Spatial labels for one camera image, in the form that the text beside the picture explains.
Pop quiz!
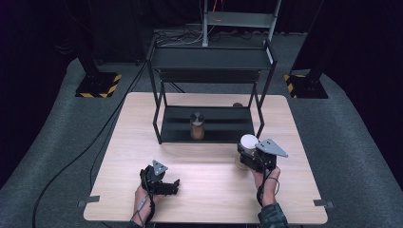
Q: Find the long black floor cable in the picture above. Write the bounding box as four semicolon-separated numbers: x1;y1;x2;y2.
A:
31;62;148;228

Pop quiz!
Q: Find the grey metal stand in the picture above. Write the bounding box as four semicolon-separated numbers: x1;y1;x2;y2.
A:
201;0;282;48

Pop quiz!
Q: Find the bundle of floor cables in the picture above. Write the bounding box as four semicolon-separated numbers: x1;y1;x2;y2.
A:
154;28;204;48

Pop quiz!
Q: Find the right hand-held gripper cable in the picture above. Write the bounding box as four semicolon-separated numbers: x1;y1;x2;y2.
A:
256;166;272;207

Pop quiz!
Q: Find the small jar with silver lid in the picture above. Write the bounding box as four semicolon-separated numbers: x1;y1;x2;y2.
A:
189;111;206;141

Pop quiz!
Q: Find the tall canister with white lid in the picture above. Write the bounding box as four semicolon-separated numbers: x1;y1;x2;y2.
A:
235;133;259;171

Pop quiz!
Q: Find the black two-tier metal rack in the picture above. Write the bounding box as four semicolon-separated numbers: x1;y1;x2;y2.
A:
145;38;278;145

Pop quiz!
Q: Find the orange cable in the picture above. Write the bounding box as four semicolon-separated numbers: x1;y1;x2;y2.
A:
210;0;225;23

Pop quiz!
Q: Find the thin black floor cable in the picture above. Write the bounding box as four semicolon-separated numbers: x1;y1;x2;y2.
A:
89;103;125;191

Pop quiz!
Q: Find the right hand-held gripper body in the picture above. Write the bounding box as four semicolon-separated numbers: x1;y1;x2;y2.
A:
252;138;290;174

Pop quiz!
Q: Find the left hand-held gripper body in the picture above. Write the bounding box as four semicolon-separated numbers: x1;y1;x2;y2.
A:
140;159;169;195

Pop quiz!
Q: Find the black stand with striped base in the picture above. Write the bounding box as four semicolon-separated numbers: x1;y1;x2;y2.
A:
283;0;330;100
75;31;123;99

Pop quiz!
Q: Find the grey table bracket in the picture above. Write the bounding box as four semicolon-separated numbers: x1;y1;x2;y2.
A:
313;199;335;210
77;195;101;209

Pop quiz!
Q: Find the left hand-held gripper cable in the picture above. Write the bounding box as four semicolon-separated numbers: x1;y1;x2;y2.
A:
130;191;157;228

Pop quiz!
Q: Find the person's right hand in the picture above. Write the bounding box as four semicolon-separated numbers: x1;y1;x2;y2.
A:
251;165;282;207

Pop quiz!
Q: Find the person's left hand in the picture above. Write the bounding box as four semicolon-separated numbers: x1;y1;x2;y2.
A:
132;182;163;219

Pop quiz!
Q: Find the hand-held gripper cable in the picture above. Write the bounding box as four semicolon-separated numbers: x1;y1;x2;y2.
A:
130;191;157;228
256;166;272;207

